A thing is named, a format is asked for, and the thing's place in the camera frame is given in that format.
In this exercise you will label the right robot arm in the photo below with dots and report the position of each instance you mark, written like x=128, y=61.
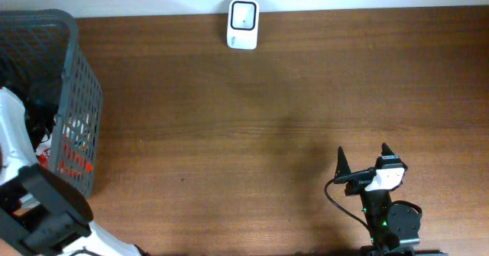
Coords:
x=393, y=226

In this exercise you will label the grey plastic mesh basket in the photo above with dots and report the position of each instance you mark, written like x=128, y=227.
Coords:
x=42, y=62

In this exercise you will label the red snack bag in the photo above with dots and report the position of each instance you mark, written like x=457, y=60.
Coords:
x=43, y=156

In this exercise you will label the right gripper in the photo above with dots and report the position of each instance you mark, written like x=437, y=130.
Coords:
x=357, y=179

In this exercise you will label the white barcode scanner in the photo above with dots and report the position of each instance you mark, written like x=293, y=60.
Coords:
x=243, y=24

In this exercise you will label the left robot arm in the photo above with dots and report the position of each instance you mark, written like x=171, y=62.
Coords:
x=40, y=213

